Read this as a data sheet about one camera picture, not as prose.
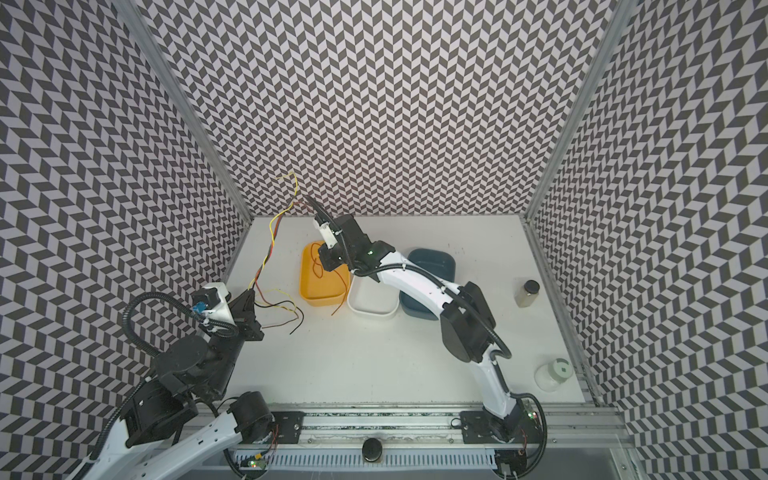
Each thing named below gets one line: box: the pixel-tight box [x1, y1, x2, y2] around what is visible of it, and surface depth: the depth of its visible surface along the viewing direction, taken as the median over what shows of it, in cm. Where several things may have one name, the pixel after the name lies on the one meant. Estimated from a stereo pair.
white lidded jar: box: [534, 358, 574, 393], surface depth 75 cm
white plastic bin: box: [346, 270, 400, 317], surface depth 97 cm
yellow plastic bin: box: [300, 241, 351, 307], surface depth 97 cm
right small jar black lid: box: [514, 279, 540, 308], surface depth 90 cm
